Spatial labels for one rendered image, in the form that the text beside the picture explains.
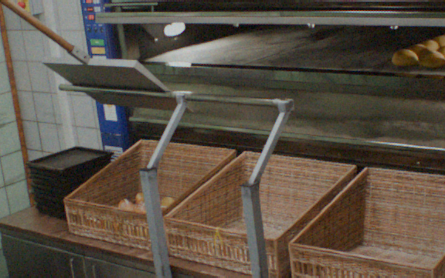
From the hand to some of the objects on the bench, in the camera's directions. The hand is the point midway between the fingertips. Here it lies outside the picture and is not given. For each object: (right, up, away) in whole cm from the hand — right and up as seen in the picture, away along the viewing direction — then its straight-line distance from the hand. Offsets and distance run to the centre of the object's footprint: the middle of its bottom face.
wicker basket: (+82, -107, +100) cm, 168 cm away
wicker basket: (+168, -117, +20) cm, 206 cm away
